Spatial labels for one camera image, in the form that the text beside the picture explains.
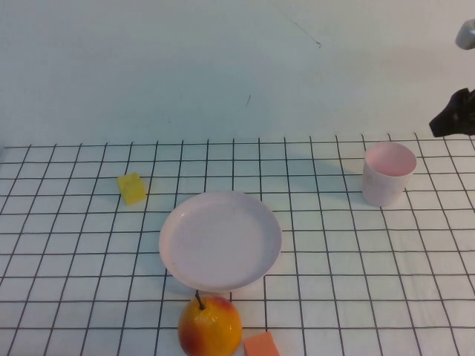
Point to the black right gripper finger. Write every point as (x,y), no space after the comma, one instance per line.
(451,124)
(462,97)

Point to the orange foam block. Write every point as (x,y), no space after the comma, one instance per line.
(261,345)

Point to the yellow red apple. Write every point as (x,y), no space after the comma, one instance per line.
(209,332)

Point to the pale pink round plate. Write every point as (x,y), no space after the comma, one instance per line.
(220,241)

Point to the pale pink plastic cup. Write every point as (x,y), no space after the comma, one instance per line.
(382,185)

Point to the white black-grid tablecloth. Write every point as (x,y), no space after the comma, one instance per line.
(74,241)

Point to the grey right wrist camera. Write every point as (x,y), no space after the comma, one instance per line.
(467,35)

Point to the yellow foam cube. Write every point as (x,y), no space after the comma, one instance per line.
(132,189)

